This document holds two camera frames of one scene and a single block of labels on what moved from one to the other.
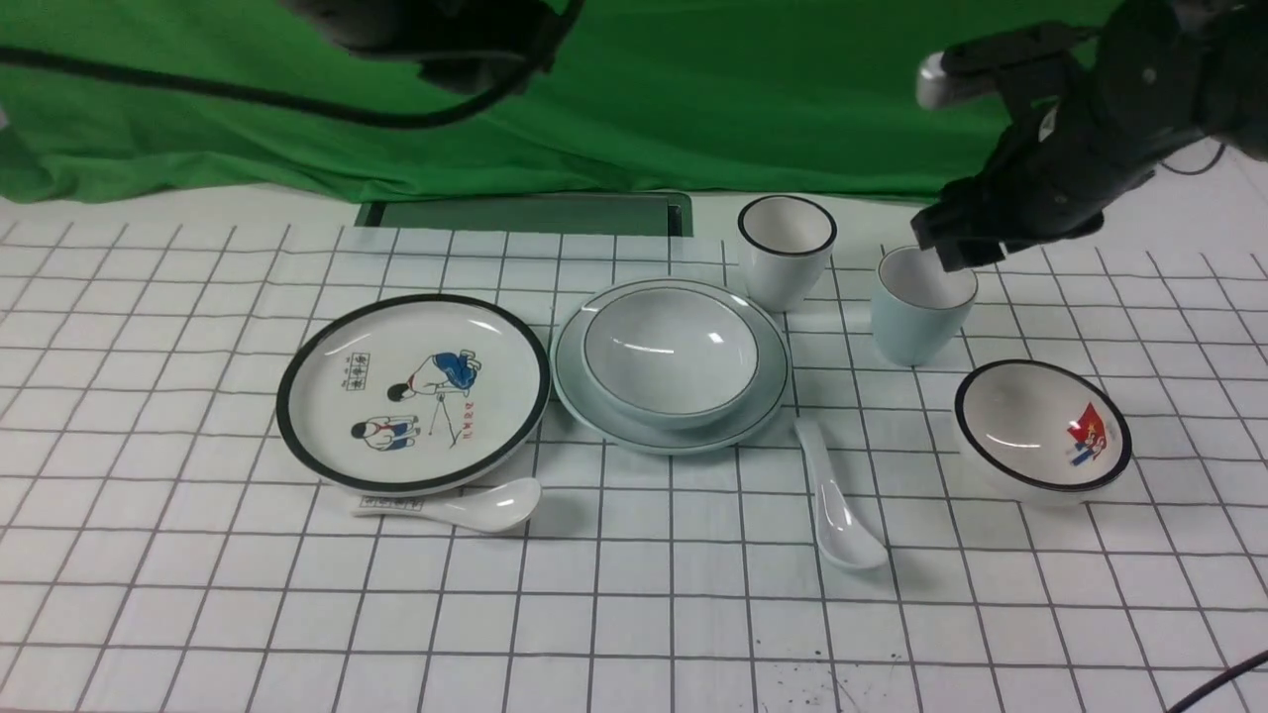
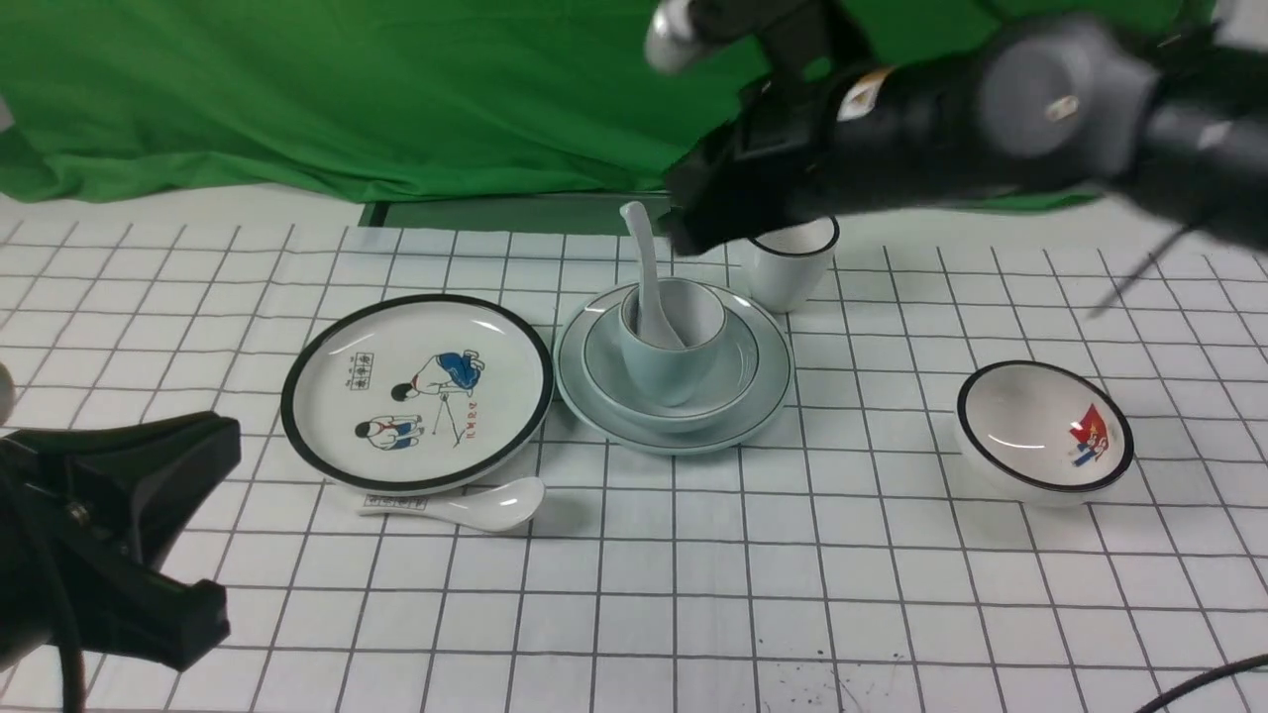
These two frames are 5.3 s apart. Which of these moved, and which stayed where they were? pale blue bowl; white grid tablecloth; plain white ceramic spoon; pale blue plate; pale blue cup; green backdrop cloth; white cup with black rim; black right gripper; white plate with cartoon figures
Moved: black right gripper; plain white ceramic spoon; pale blue cup
Stayed: white cup with black rim; white plate with cartoon figures; pale blue plate; white grid tablecloth; green backdrop cloth; pale blue bowl
